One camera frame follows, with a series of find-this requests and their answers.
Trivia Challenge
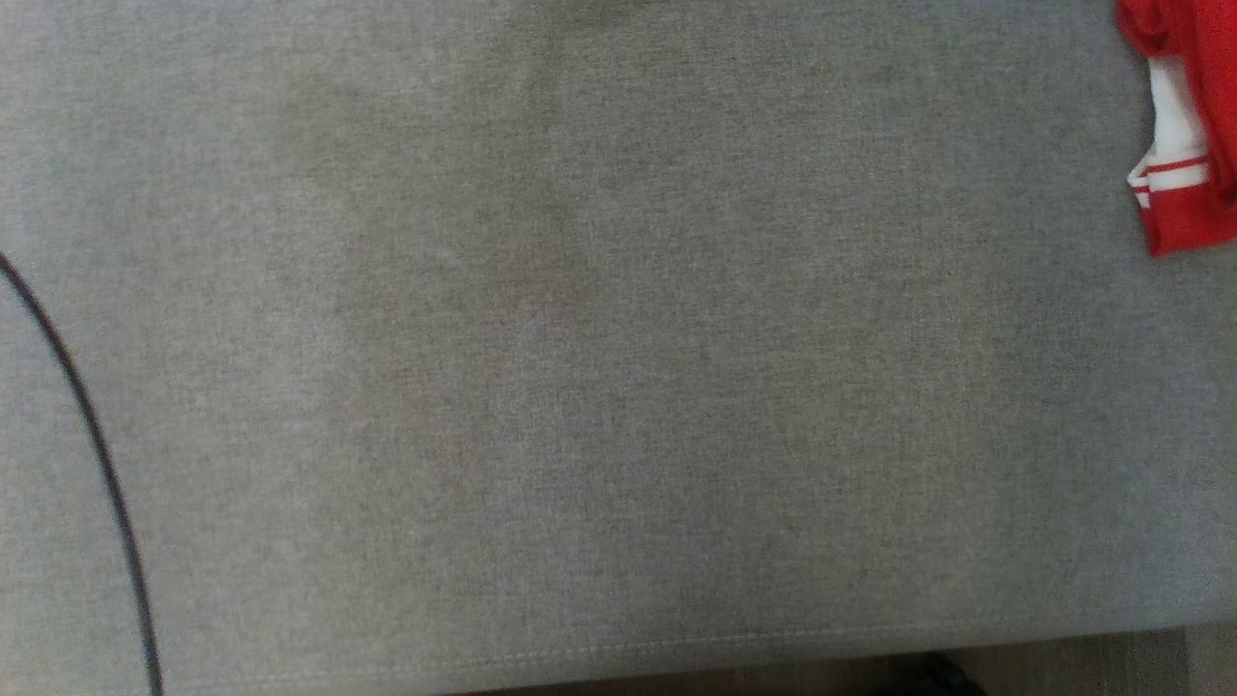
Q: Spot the red Bulls basketball jersey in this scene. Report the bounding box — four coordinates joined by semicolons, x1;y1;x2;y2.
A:
1115;0;1237;258

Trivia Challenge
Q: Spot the large grey sofa seat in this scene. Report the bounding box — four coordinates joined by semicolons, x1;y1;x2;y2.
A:
0;0;1237;696

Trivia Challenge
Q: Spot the left cable with blue plug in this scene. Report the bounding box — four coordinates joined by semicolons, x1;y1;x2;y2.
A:
0;252;164;696

